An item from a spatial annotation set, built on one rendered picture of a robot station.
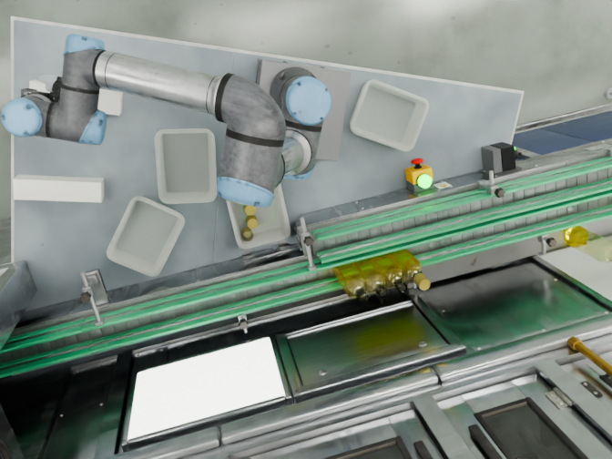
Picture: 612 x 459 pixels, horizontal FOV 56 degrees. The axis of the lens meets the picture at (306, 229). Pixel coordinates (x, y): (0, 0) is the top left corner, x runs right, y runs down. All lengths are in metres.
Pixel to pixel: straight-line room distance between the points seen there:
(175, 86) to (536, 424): 1.05
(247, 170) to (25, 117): 0.46
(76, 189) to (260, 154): 0.83
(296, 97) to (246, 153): 0.42
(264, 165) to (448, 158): 1.01
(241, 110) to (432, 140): 1.00
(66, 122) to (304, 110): 0.57
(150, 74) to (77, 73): 0.16
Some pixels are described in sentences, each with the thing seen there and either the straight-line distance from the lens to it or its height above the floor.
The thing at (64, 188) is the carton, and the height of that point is 0.81.
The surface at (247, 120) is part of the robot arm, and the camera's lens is 1.11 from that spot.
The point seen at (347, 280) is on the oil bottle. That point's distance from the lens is 1.68.
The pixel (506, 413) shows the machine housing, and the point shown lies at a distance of 1.46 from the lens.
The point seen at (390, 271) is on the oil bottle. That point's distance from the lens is 1.69.
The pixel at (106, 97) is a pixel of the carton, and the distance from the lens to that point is 1.77.
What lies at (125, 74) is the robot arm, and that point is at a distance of 1.23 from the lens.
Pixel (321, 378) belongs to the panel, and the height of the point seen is 1.27.
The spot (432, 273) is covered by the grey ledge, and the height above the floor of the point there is 0.88.
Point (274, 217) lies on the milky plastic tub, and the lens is 1.88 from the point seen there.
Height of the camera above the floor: 2.56
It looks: 69 degrees down
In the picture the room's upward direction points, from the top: 148 degrees clockwise
